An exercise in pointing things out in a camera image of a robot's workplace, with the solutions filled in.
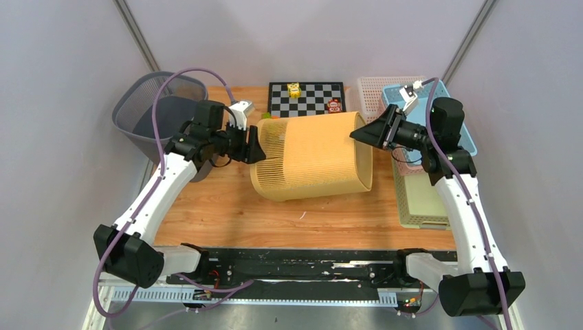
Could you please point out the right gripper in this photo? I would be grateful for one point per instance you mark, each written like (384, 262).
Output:
(375, 131)

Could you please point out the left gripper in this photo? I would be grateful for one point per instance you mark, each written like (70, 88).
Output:
(251, 151)

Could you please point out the large white plastic basket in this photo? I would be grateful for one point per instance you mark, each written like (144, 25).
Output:
(365, 95)

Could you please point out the yellow slatted laundry bin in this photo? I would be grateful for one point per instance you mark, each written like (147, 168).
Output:
(312, 156)

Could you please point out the green plastic basket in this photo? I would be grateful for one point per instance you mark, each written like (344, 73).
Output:
(418, 203)

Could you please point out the grey and yellow laundry bin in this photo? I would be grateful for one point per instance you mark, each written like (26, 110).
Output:
(150, 114)

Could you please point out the pink plastic basket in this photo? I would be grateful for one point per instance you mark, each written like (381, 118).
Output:
(408, 162)

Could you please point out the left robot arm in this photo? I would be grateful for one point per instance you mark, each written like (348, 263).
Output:
(126, 248)

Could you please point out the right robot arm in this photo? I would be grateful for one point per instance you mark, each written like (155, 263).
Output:
(482, 283)

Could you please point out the red owl toy block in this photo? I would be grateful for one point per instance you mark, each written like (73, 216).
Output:
(334, 106)

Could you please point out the black and white chessboard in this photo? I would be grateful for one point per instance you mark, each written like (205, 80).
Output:
(314, 97)

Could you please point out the yellow owl toy block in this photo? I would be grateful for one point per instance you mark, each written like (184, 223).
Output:
(294, 90)

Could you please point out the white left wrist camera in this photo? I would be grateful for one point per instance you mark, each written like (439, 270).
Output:
(238, 114)

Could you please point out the black metal base rail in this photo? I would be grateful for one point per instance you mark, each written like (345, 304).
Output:
(286, 275)

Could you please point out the right aluminium frame post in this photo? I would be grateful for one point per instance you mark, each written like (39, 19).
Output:
(469, 38)

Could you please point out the aluminium frame post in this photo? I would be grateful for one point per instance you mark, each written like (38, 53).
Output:
(469, 38)
(133, 27)

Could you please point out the left aluminium frame post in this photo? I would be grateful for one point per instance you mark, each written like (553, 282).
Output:
(133, 27)

